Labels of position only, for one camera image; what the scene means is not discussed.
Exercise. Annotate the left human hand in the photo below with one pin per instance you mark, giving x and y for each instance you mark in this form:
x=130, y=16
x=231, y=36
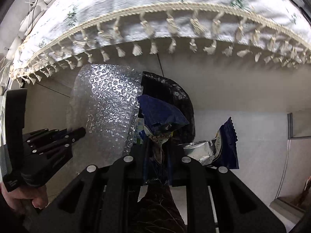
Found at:
x=38, y=197

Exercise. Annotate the white floral tablecloth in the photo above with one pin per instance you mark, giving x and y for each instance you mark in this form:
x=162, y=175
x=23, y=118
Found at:
x=67, y=31

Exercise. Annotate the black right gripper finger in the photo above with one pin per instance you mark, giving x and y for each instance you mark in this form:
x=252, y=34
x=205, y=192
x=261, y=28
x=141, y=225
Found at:
x=74, y=134

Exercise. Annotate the dark blue snack wrapper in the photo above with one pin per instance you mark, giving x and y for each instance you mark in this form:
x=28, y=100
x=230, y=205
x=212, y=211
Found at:
x=171, y=120

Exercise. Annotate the clear bubble wrap sheet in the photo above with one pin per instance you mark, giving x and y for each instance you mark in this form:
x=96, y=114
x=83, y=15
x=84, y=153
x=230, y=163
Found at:
x=104, y=102

